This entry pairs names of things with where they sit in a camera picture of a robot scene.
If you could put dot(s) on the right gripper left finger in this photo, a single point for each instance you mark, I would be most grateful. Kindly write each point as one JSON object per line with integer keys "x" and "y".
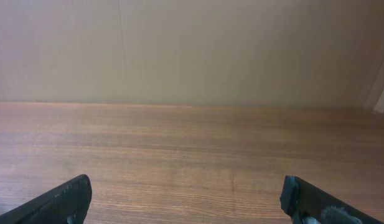
{"x": 67, "y": 203}

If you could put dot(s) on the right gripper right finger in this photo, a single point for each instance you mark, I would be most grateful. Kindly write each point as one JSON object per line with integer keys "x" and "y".
{"x": 305, "y": 203}

